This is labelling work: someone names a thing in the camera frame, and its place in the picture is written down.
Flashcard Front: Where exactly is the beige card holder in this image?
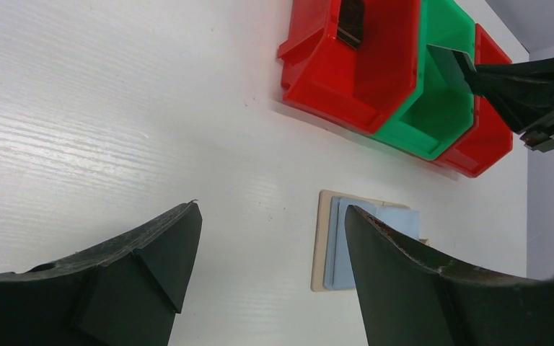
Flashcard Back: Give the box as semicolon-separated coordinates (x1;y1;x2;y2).
311;190;429;292

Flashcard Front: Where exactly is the green middle bin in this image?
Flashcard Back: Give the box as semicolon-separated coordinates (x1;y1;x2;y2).
370;0;475;161

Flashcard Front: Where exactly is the red bin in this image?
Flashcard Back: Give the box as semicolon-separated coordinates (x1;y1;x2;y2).
277;1;422;135
432;23;513;178

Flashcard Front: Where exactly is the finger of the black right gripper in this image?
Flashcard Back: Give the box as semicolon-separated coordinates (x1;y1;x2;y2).
485;95;545;135
464;58;554;110

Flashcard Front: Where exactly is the left red bin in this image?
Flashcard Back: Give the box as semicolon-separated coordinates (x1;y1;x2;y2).
277;1;422;135

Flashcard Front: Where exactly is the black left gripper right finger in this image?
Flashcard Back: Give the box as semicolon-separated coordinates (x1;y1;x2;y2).
345;206;554;345

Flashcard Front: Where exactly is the black credit card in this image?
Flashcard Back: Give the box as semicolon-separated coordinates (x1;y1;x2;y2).
337;0;366;50

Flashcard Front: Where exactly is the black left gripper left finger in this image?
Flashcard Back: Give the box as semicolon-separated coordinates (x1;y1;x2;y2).
0;201;203;345

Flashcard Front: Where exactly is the right red bin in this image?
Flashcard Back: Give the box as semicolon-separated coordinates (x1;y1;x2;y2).
432;23;513;178

